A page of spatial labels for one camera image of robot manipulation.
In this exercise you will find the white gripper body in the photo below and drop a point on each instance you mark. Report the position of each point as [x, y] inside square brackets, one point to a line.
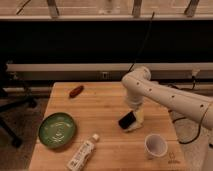
[134, 102]

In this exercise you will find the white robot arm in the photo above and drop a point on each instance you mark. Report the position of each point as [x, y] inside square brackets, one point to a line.
[196, 107]

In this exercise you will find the white sponge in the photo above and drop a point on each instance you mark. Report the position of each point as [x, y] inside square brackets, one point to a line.
[139, 121]

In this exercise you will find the white paper cup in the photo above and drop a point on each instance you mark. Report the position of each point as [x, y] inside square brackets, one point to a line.
[155, 146]

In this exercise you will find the brown sausage-shaped object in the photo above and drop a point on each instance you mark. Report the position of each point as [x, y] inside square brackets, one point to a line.
[75, 92]

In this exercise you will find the green round plate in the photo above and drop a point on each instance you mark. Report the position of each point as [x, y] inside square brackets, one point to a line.
[57, 130]

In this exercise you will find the white plastic bottle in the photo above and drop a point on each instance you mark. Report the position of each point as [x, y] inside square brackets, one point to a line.
[83, 153]

